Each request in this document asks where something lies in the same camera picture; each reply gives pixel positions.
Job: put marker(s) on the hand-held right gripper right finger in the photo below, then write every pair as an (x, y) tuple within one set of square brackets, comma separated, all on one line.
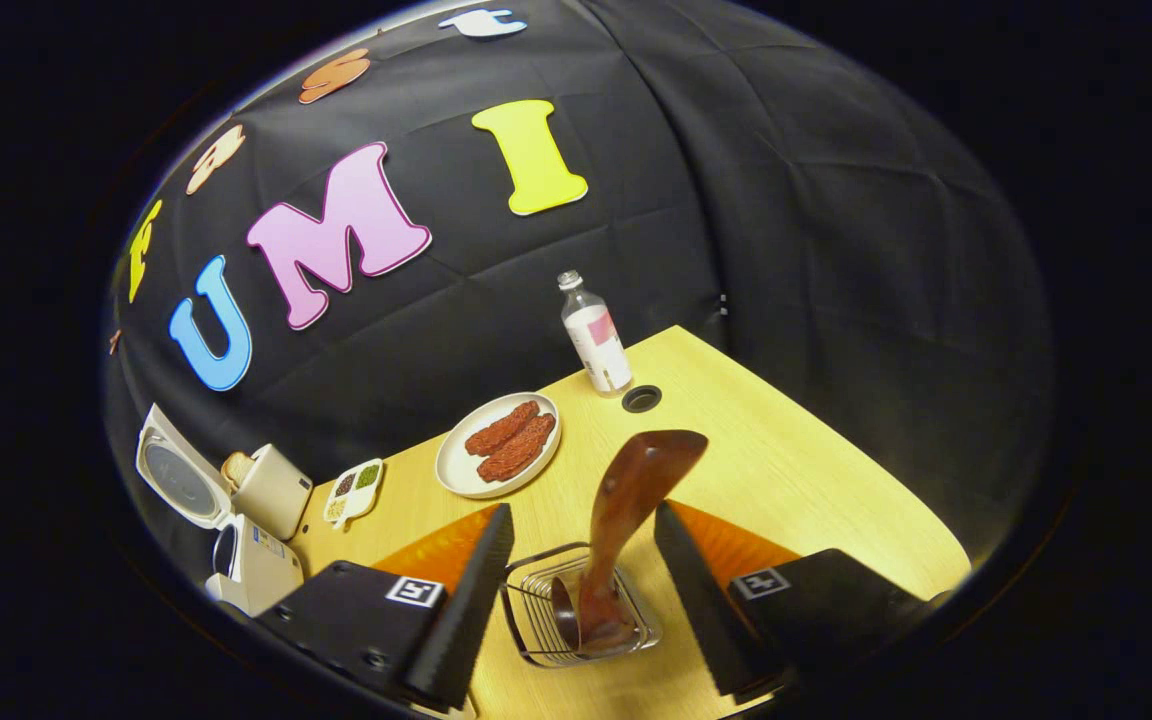
[(701, 610)]

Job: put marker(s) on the toasted bread slice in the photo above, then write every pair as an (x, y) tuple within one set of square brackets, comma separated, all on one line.
[(236, 468)]

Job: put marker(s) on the white rice cooker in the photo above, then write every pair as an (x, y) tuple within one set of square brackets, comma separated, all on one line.
[(266, 570)]

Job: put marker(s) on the brown wooden spoon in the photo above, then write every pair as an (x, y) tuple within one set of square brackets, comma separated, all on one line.
[(636, 490)]

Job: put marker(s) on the white toaster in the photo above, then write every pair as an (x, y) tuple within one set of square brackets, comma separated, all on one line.
[(276, 490)]

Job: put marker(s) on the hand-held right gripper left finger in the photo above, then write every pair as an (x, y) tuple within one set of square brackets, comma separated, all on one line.
[(466, 620)]

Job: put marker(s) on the white round plate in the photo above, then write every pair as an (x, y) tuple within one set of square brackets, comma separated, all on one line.
[(456, 470)]

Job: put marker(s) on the white divided bean dish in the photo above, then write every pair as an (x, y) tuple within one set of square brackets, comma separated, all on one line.
[(351, 495)]

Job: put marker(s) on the clear bottle with pink label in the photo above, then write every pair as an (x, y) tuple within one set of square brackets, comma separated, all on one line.
[(598, 345)]

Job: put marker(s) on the red-brown meat piece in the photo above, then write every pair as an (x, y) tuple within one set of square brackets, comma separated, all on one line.
[(501, 428), (518, 450)]

